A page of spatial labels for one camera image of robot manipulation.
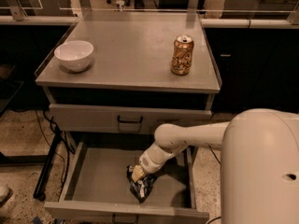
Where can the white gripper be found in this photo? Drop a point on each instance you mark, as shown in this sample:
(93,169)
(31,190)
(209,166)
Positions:
(149,163)

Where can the blue chip bag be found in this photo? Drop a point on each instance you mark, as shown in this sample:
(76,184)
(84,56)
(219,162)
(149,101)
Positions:
(142,188)

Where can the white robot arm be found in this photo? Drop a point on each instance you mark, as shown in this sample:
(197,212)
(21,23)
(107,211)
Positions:
(259,163)

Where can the open middle grey drawer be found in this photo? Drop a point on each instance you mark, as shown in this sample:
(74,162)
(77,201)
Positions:
(97,190)

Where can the closed upper grey drawer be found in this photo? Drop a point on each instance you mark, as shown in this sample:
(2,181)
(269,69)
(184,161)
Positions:
(120,119)

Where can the grey drawer cabinet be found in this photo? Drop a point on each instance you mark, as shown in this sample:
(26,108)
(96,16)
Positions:
(131,64)

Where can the orange soda can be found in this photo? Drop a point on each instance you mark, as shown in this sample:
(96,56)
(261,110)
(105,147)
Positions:
(182,55)

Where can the white ceramic bowl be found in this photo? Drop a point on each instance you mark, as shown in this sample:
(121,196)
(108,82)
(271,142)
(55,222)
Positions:
(75,55)

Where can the white shoe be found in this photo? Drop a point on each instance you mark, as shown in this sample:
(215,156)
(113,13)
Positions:
(4,193)

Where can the clear water bottle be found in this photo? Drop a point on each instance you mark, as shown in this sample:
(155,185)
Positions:
(120,4)

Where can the black metal frame leg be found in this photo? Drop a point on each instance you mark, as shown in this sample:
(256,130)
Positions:
(39,193)

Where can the white horizontal rail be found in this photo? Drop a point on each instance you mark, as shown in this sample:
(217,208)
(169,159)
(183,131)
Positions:
(208,23)

